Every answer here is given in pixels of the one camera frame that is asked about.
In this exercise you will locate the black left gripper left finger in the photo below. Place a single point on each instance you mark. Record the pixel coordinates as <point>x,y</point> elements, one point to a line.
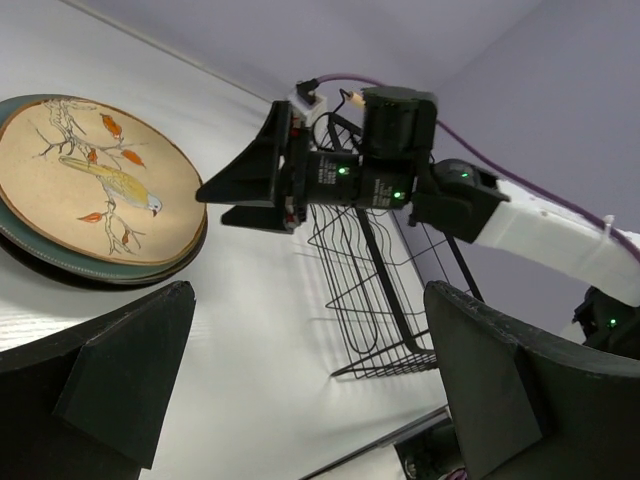
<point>89,401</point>

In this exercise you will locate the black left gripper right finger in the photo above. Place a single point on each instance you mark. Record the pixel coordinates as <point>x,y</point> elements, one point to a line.
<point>527,404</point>

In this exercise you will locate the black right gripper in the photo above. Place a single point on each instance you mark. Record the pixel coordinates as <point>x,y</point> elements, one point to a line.
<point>379,171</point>

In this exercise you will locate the black wire dish rack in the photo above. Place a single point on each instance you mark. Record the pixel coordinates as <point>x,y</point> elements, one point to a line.
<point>375,266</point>

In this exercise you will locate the teal green plate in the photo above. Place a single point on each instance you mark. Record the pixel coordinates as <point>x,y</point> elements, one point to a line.
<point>50,250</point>

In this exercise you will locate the tan bird plate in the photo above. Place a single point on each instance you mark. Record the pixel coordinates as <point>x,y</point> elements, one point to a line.
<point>95,180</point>

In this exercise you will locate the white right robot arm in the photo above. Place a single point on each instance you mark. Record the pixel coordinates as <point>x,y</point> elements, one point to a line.
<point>478,203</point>

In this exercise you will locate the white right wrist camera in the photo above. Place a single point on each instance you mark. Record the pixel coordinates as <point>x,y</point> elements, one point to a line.
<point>307,105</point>

